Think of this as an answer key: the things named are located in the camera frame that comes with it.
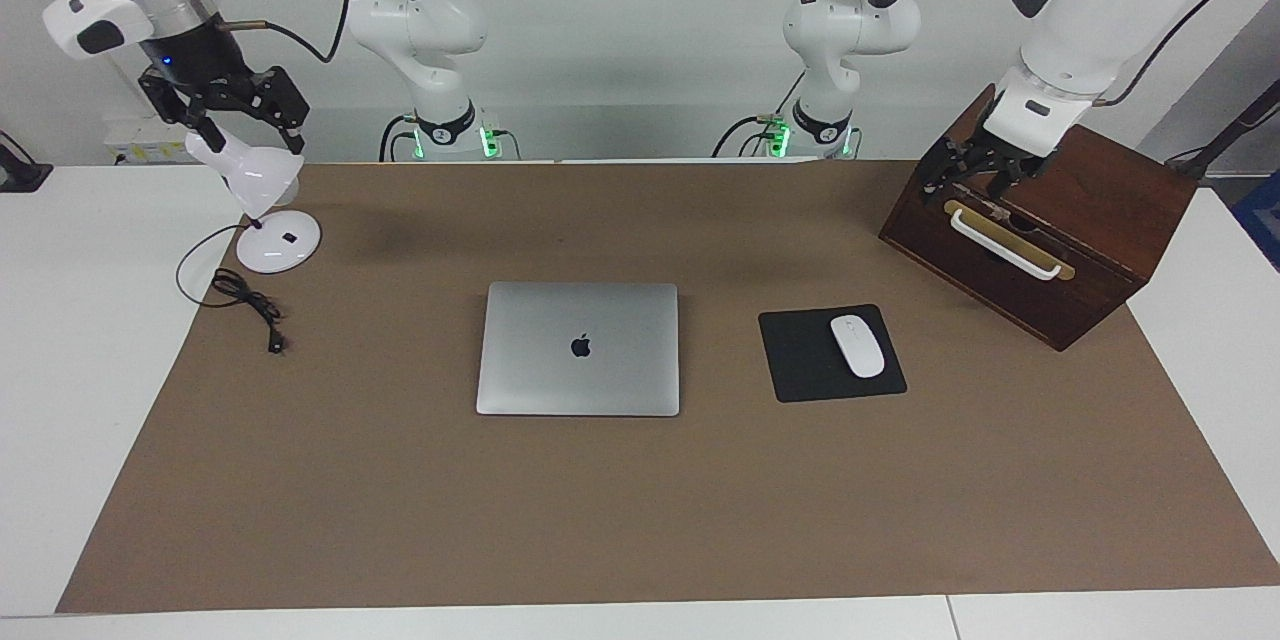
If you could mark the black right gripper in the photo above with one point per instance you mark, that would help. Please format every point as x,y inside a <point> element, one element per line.
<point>215,70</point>

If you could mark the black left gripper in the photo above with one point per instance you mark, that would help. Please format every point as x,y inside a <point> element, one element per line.
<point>985,158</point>

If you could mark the silver laptop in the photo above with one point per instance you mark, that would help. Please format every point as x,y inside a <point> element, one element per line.
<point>560,370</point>

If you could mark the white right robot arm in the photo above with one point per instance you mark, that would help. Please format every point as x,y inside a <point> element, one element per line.
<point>420,20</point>

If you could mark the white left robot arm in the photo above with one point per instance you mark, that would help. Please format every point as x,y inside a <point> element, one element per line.
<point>1090,10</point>

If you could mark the white power strip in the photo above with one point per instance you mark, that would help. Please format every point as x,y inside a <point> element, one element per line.
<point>150,145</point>

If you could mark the white desk lamp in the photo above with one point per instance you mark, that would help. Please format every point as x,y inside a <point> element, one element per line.
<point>280,245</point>

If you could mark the dark wooden box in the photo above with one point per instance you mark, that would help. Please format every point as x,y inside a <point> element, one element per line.
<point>1120,220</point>

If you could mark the white computer mouse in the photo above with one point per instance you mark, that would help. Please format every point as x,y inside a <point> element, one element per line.
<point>858,348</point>

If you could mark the black mouse pad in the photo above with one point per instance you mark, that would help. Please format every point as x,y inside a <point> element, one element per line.
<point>800,360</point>

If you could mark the black stand pole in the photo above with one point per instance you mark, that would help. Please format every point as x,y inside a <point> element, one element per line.
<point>1235,130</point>

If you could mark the blue bin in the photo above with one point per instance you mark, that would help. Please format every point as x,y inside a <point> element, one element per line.
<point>1262,220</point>

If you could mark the brown table mat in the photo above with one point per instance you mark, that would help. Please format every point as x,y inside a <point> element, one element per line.
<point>600,520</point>

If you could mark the black clamp mount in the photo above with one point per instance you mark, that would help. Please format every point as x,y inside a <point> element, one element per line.
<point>20,175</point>

